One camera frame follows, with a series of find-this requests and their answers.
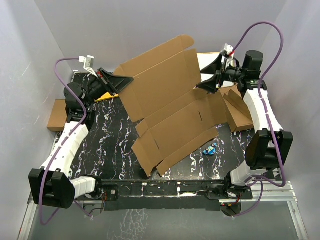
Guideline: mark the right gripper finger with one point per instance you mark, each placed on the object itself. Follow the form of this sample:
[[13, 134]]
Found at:
[[210, 85], [216, 65]]

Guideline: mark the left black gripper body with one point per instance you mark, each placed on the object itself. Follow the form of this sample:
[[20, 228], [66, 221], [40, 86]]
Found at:
[[97, 89]]

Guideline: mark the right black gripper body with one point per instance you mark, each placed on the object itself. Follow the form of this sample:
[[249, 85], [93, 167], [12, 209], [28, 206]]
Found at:
[[231, 74]]

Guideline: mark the cardboard box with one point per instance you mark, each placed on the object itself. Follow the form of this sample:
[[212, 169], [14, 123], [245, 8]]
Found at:
[[237, 113], [174, 117], [58, 116]]

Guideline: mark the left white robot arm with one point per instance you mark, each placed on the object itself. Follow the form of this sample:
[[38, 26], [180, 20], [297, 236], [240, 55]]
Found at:
[[50, 184]]

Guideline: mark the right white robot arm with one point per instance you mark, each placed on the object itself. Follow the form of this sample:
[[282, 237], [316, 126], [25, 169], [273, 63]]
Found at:
[[270, 145]]

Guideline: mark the yellow pad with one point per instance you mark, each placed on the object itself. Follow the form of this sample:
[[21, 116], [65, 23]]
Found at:
[[107, 96]]

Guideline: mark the blue toy car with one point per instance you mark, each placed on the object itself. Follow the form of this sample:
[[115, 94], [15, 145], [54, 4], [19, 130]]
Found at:
[[210, 150]]

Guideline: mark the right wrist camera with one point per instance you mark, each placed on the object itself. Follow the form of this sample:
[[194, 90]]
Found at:
[[228, 51]]

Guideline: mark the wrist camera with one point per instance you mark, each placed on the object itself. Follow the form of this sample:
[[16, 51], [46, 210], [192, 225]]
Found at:
[[228, 51], [88, 62]]

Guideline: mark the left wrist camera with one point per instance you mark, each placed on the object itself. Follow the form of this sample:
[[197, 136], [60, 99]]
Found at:
[[88, 62]]

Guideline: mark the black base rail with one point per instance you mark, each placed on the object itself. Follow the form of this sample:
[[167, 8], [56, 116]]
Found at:
[[209, 195]]

